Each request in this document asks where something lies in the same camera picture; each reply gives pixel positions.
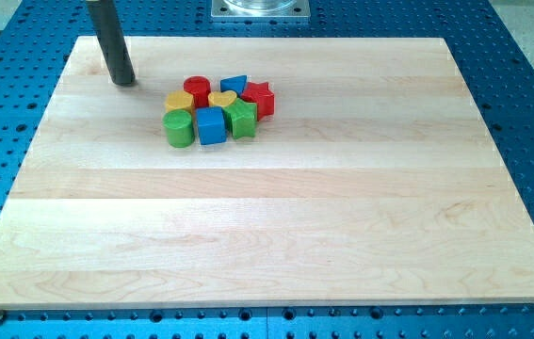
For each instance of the blue triangle block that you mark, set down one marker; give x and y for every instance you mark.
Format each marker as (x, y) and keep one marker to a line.
(236, 84)

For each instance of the red star block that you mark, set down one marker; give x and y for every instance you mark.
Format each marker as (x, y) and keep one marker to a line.
(262, 96)

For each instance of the blue cube block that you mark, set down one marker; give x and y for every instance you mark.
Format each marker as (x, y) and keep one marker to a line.
(211, 125)

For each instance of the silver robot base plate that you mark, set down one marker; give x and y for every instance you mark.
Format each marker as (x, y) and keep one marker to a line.
(260, 9)

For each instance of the yellow hexagon block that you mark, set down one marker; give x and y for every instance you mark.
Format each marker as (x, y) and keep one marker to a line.
(179, 100)

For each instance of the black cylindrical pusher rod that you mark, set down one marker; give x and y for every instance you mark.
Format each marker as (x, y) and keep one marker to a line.
(107, 27)

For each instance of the red cylinder block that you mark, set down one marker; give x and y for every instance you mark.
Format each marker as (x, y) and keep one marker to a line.
(199, 87)

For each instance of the green star block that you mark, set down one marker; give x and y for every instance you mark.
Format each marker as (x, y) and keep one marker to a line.
(240, 118)

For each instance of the green cylinder block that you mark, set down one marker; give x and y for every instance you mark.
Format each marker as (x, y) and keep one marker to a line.
(178, 125)

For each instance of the blue perforated metal table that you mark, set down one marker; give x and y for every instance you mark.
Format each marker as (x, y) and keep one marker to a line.
(36, 41)

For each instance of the light wooden board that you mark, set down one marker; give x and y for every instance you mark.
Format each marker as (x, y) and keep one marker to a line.
(375, 182)

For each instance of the yellow heart block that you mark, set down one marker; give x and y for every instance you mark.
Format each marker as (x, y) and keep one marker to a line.
(222, 98)

